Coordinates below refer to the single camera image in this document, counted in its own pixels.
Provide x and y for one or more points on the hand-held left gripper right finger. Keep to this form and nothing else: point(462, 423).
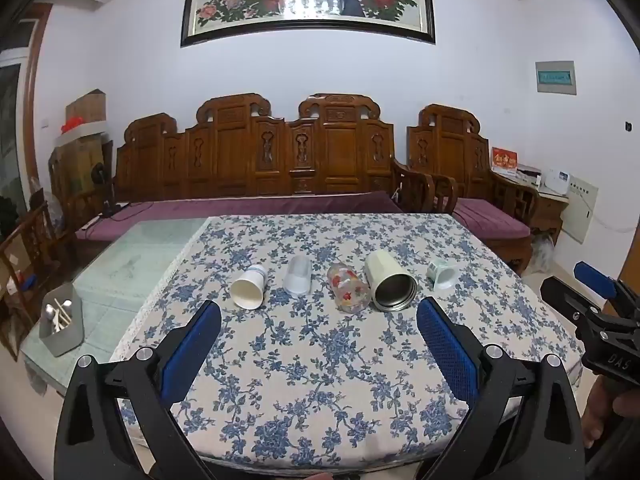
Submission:
point(447, 355)

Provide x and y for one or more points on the pale green small cup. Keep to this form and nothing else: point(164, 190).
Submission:
point(442, 275)

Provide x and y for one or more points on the blue floral tablecloth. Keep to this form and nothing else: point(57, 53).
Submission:
point(320, 360)

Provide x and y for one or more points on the white paper cup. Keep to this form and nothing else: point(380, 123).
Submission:
point(246, 291)

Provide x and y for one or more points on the translucent plastic cup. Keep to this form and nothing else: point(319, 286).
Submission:
point(297, 276)

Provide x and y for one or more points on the wooden side table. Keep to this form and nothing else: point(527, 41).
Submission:
point(547, 205)

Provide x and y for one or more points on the grey utensil holder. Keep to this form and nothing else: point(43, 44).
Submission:
point(62, 330)

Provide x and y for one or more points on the glass top table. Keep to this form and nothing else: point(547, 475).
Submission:
point(130, 270)

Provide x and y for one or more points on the carved wooden armchair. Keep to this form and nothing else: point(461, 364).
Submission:
point(465, 160)

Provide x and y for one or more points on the red desk calendar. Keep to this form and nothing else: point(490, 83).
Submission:
point(504, 161)

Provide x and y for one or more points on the stack of cardboard boxes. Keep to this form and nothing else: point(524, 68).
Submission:
point(80, 150)

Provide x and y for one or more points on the glass cup with red flowers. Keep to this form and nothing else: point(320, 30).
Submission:
point(347, 287)

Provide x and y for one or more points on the cream steel tumbler cup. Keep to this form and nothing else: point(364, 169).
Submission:
point(387, 280)

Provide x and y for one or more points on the person's right hand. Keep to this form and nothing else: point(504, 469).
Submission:
point(602, 410)

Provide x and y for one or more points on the carved wooden sofa bench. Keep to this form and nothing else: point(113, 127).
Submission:
point(260, 155)

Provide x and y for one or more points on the white utensils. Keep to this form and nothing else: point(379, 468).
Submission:
point(57, 312)

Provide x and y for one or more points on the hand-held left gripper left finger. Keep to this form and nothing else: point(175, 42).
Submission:
point(192, 345)

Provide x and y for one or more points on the purple sofa cushion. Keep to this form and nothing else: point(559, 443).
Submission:
point(240, 209)

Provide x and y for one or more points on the white wall cabinet cover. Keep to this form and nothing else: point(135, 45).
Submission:
point(580, 207)

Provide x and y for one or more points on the purple armchair cushion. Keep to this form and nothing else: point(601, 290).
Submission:
point(487, 217)

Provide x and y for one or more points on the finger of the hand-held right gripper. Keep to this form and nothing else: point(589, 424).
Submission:
point(562, 297)
point(595, 279)

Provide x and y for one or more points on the wall electrical panel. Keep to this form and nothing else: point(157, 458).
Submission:
point(555, 77)

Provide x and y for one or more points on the wooden chair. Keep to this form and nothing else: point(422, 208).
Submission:
point(30, 260)

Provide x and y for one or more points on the white box device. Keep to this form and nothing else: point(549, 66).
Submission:
point(556, 180)

